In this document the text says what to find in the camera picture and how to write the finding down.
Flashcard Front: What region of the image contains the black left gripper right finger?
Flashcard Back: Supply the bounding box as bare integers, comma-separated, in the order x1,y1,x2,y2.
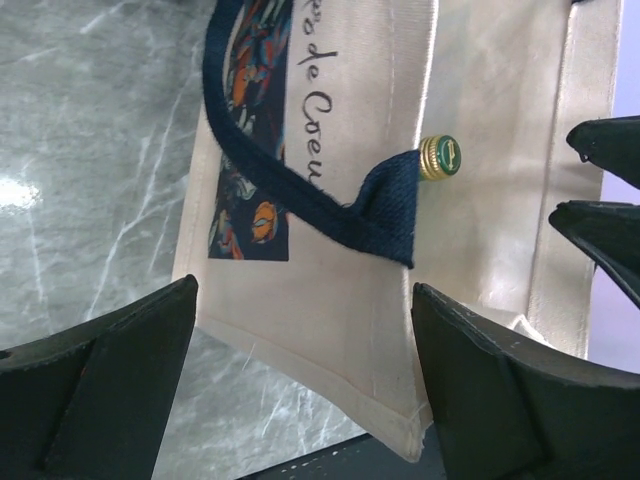
411,284,639,479

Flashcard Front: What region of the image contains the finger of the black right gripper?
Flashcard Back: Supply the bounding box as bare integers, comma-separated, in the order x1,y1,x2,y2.
567,116,640,189
549,200,640,307

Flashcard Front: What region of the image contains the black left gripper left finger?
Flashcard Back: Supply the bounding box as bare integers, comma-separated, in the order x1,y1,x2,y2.
1,275,198,479

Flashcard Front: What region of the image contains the green glass bottle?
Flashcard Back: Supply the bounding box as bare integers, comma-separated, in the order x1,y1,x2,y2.
419,135,462,181

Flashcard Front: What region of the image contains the beige canvas tote bag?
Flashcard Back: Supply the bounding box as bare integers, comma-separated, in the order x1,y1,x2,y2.
174,1,622,462

